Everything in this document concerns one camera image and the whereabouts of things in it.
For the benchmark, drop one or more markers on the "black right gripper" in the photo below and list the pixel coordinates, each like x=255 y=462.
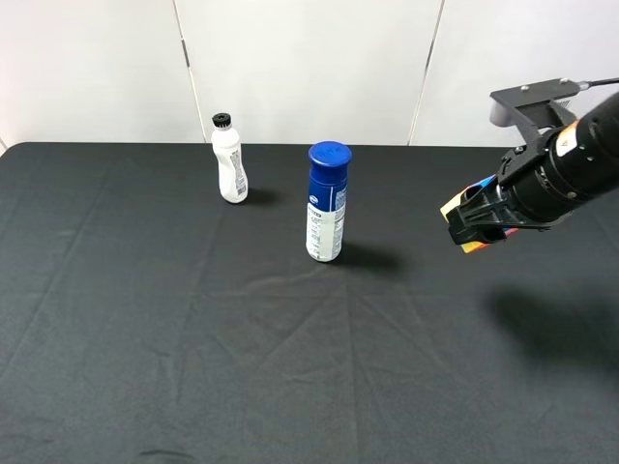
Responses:
x=539 y=195

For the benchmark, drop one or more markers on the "multicolour puzzle cube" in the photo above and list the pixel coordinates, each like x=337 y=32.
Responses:
x=456 y=201

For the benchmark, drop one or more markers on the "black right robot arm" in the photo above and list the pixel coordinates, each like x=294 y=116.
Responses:
x=564 y=163

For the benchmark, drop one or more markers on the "blue capped white bottle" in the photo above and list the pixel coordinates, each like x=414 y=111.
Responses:
x=326 y=199

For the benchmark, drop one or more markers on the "white bottle with black cap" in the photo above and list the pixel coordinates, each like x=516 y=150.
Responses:
x=226 y=144

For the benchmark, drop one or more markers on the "black tablecloth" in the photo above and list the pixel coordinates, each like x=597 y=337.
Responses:
x=145 y=320

